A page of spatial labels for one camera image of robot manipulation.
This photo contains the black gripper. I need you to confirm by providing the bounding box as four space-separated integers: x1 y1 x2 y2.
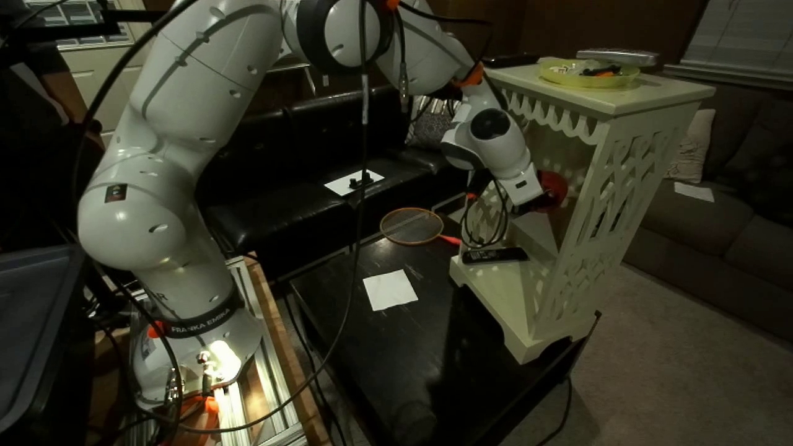
510 194 553 217

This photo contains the red plastic bowl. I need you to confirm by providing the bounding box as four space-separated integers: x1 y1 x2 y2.
539 171 567 207

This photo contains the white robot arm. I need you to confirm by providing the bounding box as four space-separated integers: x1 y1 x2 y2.
76 0 543 408

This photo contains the black remote on shelf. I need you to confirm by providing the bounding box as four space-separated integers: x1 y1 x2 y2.
461 247 528 264

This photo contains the white lattice shelf unit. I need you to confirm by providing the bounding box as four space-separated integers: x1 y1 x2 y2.
444 62 714 365

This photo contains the yellow tray on shelf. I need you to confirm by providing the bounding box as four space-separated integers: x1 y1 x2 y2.
537 57 639 90

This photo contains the white paper on couch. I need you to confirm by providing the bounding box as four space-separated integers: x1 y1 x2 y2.
672 180 715 202

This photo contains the patterned throw pillow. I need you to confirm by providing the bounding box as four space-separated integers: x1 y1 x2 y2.
404 96 458 149

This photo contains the black remote on top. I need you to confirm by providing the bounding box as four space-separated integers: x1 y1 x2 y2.
482 52 539 68

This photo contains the silver flat device on top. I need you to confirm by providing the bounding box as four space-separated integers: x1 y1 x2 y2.
574 46 658 68

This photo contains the white paper napkin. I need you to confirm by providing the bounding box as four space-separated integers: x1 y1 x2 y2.
361 270 419 311

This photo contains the grey fabric couch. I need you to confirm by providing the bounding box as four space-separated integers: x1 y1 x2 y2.
625 83 793 345

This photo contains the white card on sofa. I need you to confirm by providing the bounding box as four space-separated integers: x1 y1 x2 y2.
325 169 385 199

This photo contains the black leather sofa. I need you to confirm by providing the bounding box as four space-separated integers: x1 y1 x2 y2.
195 86 465 277

